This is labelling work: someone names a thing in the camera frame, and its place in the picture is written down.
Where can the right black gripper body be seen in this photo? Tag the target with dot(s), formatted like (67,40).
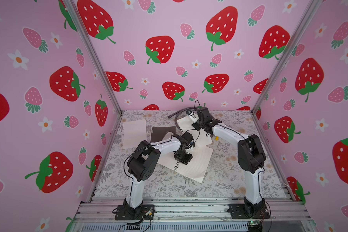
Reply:
(195,116)

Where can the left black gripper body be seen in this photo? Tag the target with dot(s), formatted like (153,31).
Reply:
(183,157)

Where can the white spiral notebook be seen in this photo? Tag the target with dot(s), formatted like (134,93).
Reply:
(195,169)

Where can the torn white notebook page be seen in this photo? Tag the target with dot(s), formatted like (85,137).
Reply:
(134,132)

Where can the dark grey spiral notebook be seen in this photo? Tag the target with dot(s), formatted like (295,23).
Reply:
(158,133)

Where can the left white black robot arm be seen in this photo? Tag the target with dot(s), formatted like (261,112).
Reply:
(143,161)

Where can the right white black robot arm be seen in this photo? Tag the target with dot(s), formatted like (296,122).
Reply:
(251,155)

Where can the aluminium rail frame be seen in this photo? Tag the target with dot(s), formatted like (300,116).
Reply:
(195,215)

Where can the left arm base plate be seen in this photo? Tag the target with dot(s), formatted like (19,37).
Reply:
(141,212)

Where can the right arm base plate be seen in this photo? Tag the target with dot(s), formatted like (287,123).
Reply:
(246,211)

